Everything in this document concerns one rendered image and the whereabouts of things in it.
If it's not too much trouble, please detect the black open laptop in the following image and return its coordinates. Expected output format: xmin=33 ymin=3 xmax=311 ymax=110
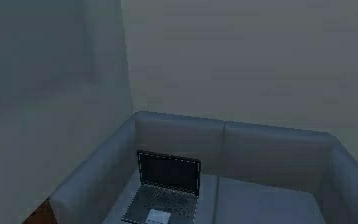
xmin=121 ymin=150 xmax=202 ymax=224

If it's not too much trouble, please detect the grey sofa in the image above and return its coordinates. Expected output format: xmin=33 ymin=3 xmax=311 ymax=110
xmin=48 ymin=110 xmax=358 ymax=224

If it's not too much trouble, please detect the brown wooden side table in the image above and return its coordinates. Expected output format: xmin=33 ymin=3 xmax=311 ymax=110
xmin=21 ymin=197 xmax=59 ymax=224

